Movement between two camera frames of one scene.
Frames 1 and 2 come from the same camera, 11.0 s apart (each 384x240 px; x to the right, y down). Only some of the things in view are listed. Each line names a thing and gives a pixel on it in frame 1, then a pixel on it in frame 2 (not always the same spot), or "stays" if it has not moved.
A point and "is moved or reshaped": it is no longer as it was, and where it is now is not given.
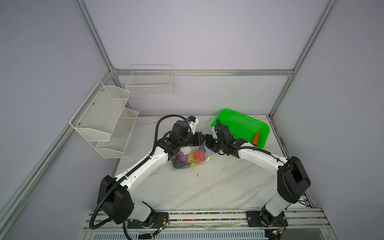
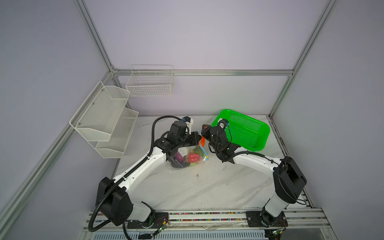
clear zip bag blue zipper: [187, 157] stays
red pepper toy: [199, 156] → [194, 157]
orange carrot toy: [255, 140] is moved or reshaped
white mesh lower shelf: [115, 147] stays
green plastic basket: [242, 127] stays
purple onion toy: [182, 157] stays
